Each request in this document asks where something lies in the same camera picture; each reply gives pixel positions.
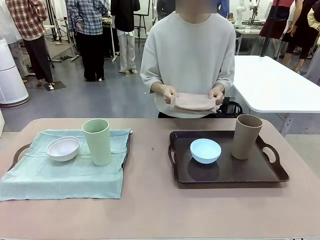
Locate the person's left hand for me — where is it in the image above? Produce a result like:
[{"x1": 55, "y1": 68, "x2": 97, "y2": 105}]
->
[{"x1": 207, "y1": 87, "x2": 225, "y2": 106}]

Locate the person's right hand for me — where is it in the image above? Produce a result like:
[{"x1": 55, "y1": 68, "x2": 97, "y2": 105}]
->
[{"x1": 161, "y1": 84, "x2": 179, "y2": 106}]

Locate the tall beige cup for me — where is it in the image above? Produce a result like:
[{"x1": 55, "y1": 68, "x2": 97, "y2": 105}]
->
[{"x1": 231, "y1": 113, "x2": 264, "y2": 160}]

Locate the light blue bowl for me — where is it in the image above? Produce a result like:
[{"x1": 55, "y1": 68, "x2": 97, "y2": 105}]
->
[{"x1": 189, "y1": 138, "x2": 222, "y2": 165}]

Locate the tall green cup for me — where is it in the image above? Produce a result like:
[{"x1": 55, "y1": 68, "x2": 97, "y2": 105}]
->
[{"x1": 81, "y1": 118, "x2": 112, "y2": 167}]

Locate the white bowl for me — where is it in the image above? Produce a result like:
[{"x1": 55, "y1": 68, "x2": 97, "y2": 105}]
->
[{"x1": 46, "y1": 136, "x2": 81, "y2": 162}]

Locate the teal cloth mat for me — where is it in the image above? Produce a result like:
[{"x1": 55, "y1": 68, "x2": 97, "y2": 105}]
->
[{"x1": 0, "y1": 128, "x2": 133, "y2": 202}]

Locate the person's right forearm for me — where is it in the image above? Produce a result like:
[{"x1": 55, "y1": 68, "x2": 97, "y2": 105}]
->
[{"x1": 150, "y1": 82, "x2": 167, "y2": 95}]

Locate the dark brown serving tray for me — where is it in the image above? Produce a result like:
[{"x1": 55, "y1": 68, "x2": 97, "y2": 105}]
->
[
  {"x1": 7, "y1": 132, "x2": 133, "y2": 173},
  {"x1": 167, "y1": 130, "x2": 290, "y2": 185}
]

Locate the black chair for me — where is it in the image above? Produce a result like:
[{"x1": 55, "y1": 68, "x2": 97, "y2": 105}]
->
[{"x1": 216, "y1": 97, "x2": 244, "y2": 118}]

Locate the person in cream shirt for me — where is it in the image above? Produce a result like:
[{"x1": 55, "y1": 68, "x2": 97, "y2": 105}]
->
[{"x1": 139, "y1": 11, "x2": 236, "y2": 119}]

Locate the white side table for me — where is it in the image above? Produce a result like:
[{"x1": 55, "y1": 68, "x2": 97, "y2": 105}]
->
[{"x1": 233, "y1": 55, "x2": 320, "y2": 137}]

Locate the grey background table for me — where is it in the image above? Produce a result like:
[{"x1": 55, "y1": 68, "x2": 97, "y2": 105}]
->
[{"x1": 234, "y1": 23, "x2": 266, "y2": 55}]

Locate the black easel stand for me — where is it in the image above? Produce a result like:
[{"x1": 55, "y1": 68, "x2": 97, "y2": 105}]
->
[{"x1": 133, "y1": 13, "x2": 148, "y2": 48}]

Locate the person in blue top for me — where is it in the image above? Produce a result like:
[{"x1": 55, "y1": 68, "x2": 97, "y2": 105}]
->
[{"x1": 216, "y1": 0, "x2": 231, "y2": 19}]

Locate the person in white trousers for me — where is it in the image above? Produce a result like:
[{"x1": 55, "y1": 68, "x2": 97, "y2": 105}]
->
[{"x1": 109, "y1": 0, "x2": 141, "y2": 75}]

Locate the person in red skirt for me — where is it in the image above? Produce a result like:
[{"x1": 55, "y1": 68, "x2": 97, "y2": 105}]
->
[{"x1": 259, "y1": 0, "x2": 296, "y2": 41}]

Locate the person in blue plaid shirt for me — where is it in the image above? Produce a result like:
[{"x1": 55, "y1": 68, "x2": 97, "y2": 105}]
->
[{"x1": 65, "y1": 0, "x2": 111, "y2": 82}]

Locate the person in dark dress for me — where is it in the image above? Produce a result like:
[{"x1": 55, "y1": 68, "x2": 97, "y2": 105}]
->
[{"x1": 282, "y1": 0, "x2": 318, "y2": 73}]

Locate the black tripod stand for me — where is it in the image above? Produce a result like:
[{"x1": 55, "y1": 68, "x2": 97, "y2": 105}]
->
[{"x1": 51, "y1": 18, "x2": 76, "y2": 62}]

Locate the person in yellow top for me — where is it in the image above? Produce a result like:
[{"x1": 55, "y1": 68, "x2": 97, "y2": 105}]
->
[{"x1": 304, "y1": 2, "x2": 320, "y2": 86}]

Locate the white air purifier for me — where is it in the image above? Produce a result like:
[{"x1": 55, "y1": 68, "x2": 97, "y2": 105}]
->
[{"x1": 0, "y1": 37, "x2": 30, "y2": 108}]

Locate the person in red plaid shirt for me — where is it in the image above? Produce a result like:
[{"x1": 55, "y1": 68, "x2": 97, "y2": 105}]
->
[{"x1": 4, "y1": 0, "x2": 55, "y2": 87}]

